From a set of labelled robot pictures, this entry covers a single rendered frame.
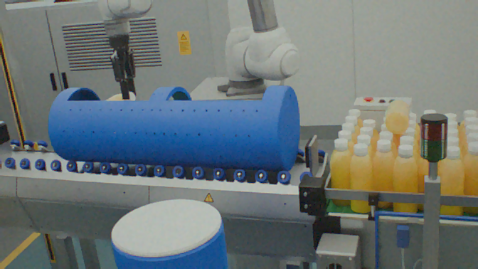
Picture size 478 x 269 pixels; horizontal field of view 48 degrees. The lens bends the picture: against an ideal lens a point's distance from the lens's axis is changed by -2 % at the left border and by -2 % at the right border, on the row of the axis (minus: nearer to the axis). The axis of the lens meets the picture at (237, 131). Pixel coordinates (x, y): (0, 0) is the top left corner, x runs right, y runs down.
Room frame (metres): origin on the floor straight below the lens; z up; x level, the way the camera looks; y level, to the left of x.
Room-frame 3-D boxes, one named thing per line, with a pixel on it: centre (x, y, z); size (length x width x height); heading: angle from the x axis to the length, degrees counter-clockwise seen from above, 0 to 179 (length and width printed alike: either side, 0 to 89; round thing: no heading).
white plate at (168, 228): (1.21, 0.20, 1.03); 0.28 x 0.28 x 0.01
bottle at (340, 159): (1.49, -0.31, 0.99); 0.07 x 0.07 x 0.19
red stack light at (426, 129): (1.18, -0.46, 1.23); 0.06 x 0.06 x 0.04
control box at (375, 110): (1.85, -0.54, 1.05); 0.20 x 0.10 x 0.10; 69
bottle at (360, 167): (1.44, -0.35, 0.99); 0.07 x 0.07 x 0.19
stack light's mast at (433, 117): (1.18, -0.46, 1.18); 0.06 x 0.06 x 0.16
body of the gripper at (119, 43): (1.96, 0.39, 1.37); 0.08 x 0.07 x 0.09; 159
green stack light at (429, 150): (1.18, -0.46, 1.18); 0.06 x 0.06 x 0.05
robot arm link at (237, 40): (2.29, -0.07, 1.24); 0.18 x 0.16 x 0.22; 34
